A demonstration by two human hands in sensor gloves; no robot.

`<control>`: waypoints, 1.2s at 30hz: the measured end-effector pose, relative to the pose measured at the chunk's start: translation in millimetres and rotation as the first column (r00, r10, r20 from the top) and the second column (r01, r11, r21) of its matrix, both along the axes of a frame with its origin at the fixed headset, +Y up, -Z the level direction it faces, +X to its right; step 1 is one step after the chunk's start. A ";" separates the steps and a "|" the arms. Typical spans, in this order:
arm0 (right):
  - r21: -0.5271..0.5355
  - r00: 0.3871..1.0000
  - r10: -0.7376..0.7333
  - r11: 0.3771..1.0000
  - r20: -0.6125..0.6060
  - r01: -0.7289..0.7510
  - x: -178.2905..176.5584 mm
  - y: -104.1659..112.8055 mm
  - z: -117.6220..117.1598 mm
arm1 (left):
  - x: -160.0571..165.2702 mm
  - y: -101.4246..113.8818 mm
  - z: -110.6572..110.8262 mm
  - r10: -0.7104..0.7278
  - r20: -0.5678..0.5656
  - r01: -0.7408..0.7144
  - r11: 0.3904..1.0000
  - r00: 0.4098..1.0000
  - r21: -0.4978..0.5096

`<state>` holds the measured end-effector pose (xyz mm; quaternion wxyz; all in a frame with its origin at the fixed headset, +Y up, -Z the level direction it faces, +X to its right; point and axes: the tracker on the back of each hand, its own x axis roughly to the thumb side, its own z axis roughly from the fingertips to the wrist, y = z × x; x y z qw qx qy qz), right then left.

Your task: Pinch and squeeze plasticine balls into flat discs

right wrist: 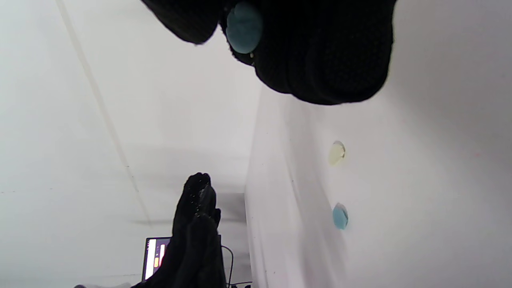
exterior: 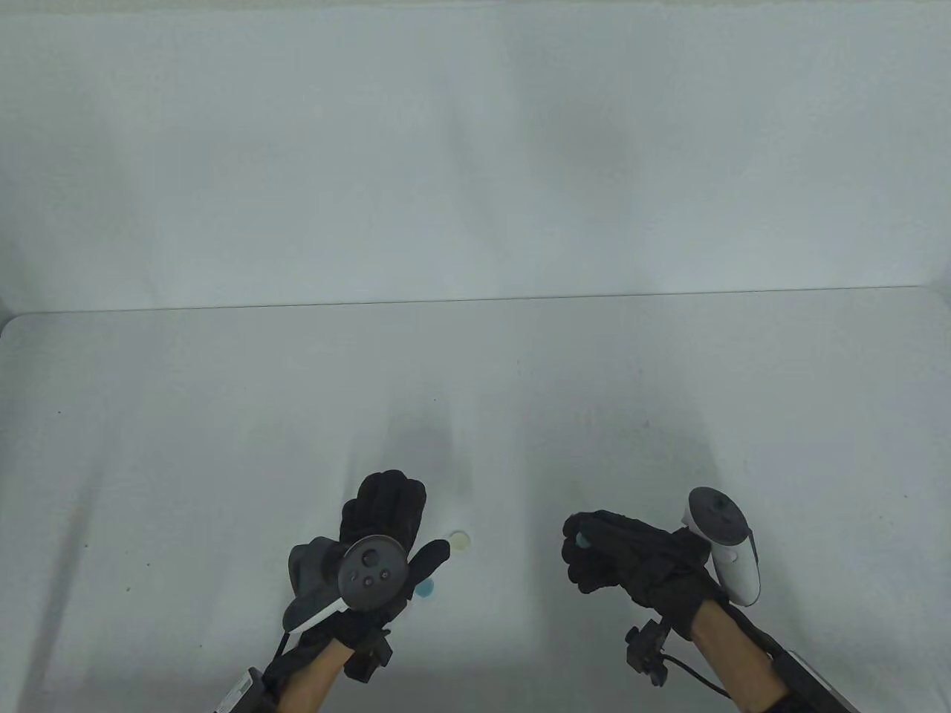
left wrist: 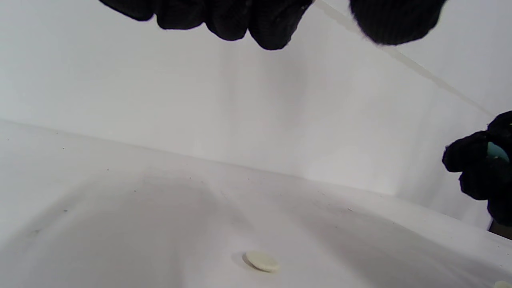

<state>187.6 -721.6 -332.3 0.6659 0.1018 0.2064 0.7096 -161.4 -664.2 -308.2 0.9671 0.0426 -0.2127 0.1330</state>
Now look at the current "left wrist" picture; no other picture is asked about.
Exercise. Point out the person's right hand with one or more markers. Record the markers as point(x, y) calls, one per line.
point(476, 176)

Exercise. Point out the cream plasticine ball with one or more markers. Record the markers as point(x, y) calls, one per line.
point(262, 260)
point(503, 284)

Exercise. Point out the blue plasticine ball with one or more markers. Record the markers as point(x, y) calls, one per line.
point(497, 151)

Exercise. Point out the person's left hand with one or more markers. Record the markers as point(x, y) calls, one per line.
point(272, 20)

